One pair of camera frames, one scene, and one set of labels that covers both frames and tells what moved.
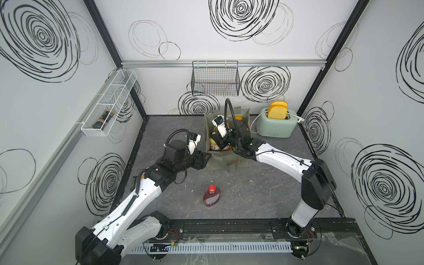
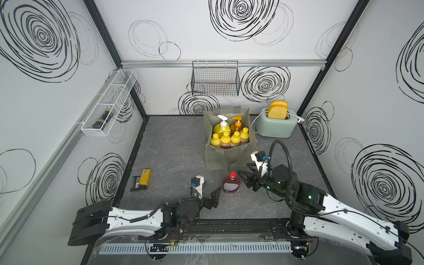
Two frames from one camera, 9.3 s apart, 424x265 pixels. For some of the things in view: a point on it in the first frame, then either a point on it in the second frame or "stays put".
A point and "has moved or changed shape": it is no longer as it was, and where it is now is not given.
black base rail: x=252 y=230 stays put
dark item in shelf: x=104 y=119 stays put
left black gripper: x=199 y=163 → x=215 y=200
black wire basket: x=215 y=78 stays put
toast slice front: x=276 y=111 stays put
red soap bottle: x=211 y=195 has moved or changed shape
